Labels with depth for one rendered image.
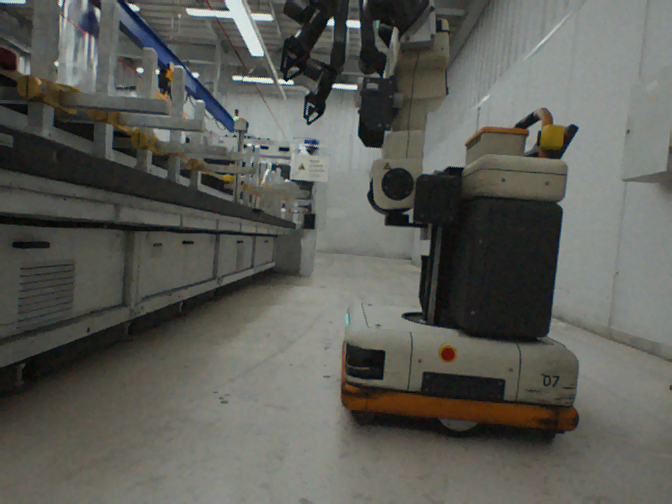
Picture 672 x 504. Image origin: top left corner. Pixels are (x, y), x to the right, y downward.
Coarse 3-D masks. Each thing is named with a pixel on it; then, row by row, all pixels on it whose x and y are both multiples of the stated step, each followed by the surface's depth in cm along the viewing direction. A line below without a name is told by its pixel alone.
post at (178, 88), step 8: (176, 72) 169; (184, 72) 171; (176, 80) 169; (184, 80) 171; (176, 88) 169; (184, 88) 172; (176, 96) 169; (176, 104) 169; (176, 112) 169; (176, 136) 170; (168, 160) 170; (176, 160) 170; (168, 168) 171; (176, 168) 171; (168, 176) 171; (176, 176) 171
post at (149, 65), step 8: (144, 48) 144; (152, 48) 144; (144, 56) 144; (152, 56) 144; (144, 64) 144; (152, 64) 144; (144, 72) 144; (152, 72) 144; (144, 80) 144; (152, 80) 145; (144, 88) 144; (152, 88) 145; (144, 96) 145; (152, 96) 146; (144, 128) 145; (152, 128) 148; (144, 152) 146; (144, 160) 146
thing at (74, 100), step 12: (0, 96) 100; (12, 96) 100; (60, 96) 100; (72, 96) 100; (84, 96) 99; (96, 96) 99; (108, 96) 99; (120, 96) 99; (72, 108) 102; (84, 108) 102; (96, 108) 101; (108, 108) 100; (120, 108) 99; (132, 108) 99; (144, 108) 99; (156, 108) 99; (168, 108) 101
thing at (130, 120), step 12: (60, 120) 126; (72, 120) 126; (84, 120) 125; (120, 120) 124; (132, 120) 124; (144, 120) 124; (156, 120) 124; (168, 120) 124; (180, 120) 124; (192, 120) 124; (204, 132) 126
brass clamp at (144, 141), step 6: (138, 132) 143; (132, 138) 143; (138, 138) 143; (144, 138) 143; (150, 138) 145; (156, 138) 150; (138, 144) 143; (144, 144) 143; (150, 144) 146; (150, 150) 147; (156, 150) 150
